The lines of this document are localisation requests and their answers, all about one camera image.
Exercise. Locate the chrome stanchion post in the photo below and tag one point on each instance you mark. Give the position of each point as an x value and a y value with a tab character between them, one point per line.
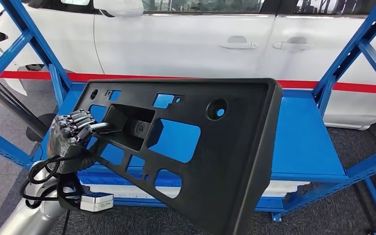
42	129

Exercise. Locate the blue steel shelf rack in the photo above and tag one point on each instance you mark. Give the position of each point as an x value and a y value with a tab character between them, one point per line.
304	146

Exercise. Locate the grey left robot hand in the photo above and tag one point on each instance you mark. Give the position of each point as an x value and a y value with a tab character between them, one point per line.
64	146

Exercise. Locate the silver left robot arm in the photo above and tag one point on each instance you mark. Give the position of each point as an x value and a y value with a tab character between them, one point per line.
29	217

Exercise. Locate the white car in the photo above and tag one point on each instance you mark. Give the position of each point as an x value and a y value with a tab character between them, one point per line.
175	42

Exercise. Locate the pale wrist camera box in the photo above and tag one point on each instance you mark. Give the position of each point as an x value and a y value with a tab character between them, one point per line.
95	202

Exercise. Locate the black plastic plate part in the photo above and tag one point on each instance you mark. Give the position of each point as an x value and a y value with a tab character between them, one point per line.
227	162

